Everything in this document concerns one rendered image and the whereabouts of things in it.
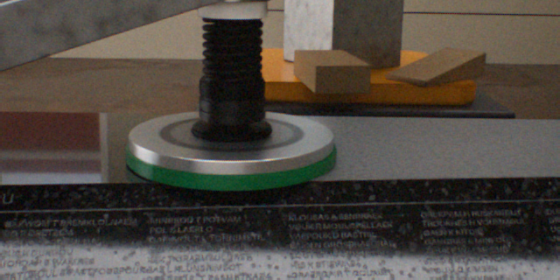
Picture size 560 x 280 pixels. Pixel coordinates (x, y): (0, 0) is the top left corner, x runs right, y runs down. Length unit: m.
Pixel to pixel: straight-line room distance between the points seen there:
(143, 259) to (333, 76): 0.66
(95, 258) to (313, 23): 0.94
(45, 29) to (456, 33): 6.67
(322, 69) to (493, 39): 6.13
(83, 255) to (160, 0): 0.23
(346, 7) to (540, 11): 6.05
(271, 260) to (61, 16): 0.28
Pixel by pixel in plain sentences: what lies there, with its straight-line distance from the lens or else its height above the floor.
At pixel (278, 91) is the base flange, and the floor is 0.76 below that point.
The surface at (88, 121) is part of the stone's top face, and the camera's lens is 0.91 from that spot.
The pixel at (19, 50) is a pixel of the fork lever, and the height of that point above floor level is 0.93.
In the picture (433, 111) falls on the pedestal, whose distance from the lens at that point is 1.31.
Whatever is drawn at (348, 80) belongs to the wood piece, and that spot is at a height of 0.80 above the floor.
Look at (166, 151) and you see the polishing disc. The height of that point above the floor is 0.83.
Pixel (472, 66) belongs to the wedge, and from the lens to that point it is 1.44.
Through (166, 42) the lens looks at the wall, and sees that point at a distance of 6.89.
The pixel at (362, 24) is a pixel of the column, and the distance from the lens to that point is 1.46.
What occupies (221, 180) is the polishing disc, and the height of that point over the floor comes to 0.81.
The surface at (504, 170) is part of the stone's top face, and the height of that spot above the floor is 0.80.
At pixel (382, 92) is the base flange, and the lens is 1.33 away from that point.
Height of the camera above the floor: 1.01
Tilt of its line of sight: 14 degrees down
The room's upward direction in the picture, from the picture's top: 1 degrees clockwise
